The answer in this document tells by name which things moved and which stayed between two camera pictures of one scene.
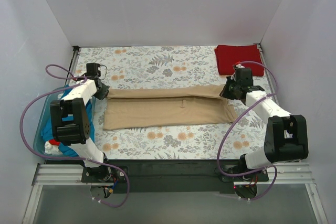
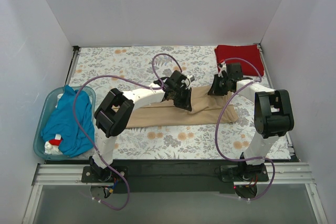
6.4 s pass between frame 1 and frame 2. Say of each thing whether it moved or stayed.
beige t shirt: stayed
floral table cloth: stayed
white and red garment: stayed
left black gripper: moved
